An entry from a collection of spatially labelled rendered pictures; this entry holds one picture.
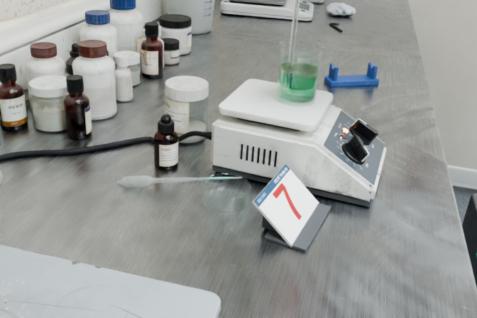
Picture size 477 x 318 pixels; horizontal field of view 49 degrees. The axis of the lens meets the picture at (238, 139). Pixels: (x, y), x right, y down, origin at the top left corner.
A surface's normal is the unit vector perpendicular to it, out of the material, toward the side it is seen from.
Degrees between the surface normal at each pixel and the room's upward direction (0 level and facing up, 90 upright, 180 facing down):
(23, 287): 0
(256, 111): 0
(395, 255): 0
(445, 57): 90
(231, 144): 90
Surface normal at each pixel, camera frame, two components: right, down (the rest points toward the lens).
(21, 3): 0.97, 0.15
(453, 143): -0.25, 0.41
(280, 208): 0.62, -0.54
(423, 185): 0.06, -0.90
